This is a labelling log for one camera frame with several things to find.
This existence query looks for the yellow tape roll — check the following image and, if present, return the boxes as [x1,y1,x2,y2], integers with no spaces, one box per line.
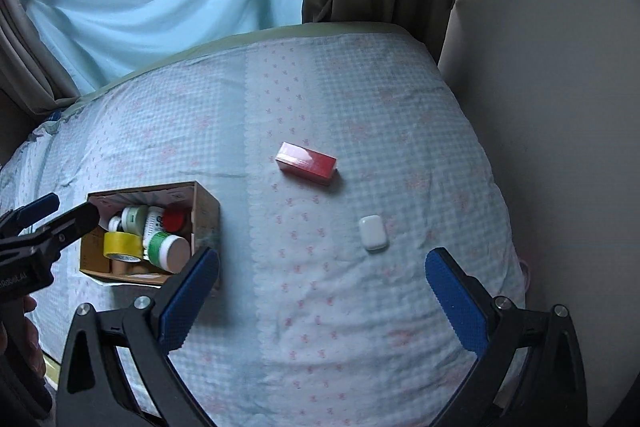
[103,231,143,263]

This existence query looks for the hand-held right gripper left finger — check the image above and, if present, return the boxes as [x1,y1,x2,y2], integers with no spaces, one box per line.
[56,247,222,427]

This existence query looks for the red cap jar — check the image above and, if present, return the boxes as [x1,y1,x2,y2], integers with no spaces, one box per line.
[163,209,187,234]

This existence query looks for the white bottle green band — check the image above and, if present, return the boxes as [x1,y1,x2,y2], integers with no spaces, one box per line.
[147,231,192,270]

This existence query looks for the white bottle pale green label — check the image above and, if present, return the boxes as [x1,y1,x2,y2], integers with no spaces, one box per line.
[121,205,150,234]

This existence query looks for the white bottle dark print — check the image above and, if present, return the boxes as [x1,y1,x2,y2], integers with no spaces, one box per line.
[143,206,167,244]

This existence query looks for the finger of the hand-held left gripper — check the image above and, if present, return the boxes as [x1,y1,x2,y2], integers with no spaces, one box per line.
[0,193,61,234]
[29,202,102,254]

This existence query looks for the small white case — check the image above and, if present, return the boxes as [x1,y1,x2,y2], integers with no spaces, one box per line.
[358,215,389,253]

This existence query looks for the patterned cardboard box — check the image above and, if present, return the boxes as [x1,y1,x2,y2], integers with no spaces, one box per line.
[79,180,222,292]

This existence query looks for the green mattress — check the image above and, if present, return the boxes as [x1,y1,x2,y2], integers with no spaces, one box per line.
[65,22,427,118]

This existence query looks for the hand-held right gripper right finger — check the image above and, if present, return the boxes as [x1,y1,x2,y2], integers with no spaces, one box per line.
[425,247,589,427]

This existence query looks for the person's left hand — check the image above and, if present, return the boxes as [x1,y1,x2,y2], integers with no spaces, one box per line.
[0,296,47,379]

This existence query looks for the red rectangular box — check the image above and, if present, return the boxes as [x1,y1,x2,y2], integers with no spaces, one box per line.
[275,142,338,186]

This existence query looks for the blue patterned bed sheet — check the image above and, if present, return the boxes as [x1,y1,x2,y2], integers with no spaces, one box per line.
[0,32,529,427]

